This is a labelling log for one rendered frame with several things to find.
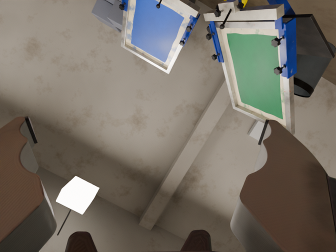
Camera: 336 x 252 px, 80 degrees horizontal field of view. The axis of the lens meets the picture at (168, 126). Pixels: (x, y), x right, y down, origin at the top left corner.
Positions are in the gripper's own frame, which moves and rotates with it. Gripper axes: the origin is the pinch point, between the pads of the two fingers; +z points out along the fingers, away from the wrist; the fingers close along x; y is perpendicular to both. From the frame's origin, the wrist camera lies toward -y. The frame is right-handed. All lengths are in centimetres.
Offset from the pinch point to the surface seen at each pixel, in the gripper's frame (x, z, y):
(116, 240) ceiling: -74, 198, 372
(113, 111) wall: -93, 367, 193
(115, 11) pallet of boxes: -62, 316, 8
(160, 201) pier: 6, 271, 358
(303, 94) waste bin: 239, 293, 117
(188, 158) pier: 62, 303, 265
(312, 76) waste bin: 225, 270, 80
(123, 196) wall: -76, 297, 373
